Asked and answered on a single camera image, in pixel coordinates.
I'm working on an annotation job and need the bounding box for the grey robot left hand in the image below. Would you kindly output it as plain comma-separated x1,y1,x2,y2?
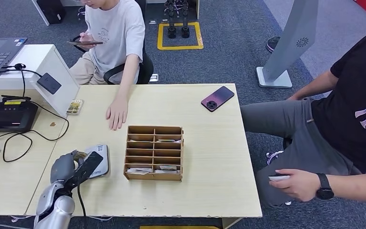
50,150,89,185

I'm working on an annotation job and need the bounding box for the person's right hand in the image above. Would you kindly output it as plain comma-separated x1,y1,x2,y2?
79,31,98,52

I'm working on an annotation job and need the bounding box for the person's left hand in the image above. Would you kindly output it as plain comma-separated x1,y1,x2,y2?
106,96,129,131
269,169,321,203

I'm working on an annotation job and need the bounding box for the dark handheld smartphone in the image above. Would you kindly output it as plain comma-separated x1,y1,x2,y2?
67,40,104,46

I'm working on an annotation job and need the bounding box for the white oval remote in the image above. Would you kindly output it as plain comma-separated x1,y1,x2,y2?
268,174,291,182

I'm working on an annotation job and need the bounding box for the person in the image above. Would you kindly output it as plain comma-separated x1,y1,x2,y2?
240,33,366,209
69,0,146,131

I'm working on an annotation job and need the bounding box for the grey card reader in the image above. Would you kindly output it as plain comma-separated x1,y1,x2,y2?
83,144,110,179

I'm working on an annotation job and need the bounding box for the white card in organizer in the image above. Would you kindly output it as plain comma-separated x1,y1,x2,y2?
126,168,154,177

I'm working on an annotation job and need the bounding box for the wooden card organizer box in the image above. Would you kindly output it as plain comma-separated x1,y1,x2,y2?
123,125,184,183

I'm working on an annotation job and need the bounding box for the printed card in organizer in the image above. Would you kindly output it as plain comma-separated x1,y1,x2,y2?
154,166,181,175

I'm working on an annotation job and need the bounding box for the black wristwatch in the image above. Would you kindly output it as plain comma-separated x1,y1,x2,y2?
315,173,335,201

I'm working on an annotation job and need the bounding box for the chrome chair caster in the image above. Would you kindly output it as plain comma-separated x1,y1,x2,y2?
265,150,285,166

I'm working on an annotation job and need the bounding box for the black computer case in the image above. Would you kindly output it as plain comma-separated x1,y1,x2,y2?
36,0,67,25

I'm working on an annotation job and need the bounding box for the black office chair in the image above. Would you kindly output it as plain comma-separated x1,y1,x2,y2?
72,0,154,85

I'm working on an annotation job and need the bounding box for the white counter block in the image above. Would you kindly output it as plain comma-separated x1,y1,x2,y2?
0,44,81,117

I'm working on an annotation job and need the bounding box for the black square pad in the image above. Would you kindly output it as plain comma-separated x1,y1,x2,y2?
36,73,62,95

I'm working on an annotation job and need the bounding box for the black desktop terminal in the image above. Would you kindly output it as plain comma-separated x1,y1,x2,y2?
0,95,40,134

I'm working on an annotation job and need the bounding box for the wooden table leg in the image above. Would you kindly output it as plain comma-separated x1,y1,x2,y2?
222,218,244,229

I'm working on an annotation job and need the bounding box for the black robot leg stand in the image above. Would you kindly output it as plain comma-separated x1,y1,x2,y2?
181,0,191,39
166,0,177,39

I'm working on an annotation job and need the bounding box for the purple smartphone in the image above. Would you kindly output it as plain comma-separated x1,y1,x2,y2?
200,85,235,113

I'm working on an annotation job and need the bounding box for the dark round floor object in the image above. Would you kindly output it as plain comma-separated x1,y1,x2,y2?
265,36,282,53

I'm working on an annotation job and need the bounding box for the grey kiosk stand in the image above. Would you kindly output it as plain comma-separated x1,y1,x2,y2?
256,0,319,88

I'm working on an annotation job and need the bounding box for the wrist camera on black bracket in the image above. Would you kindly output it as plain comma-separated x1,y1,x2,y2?
63,151,104,190

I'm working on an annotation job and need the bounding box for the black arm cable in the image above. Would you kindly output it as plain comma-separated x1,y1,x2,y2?
76,185,88,219

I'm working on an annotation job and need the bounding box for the black desk cable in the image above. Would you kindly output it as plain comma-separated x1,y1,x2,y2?
0,100,70,163

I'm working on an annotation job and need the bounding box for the black cable with clip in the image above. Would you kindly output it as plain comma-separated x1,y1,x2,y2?
0,63,44,98

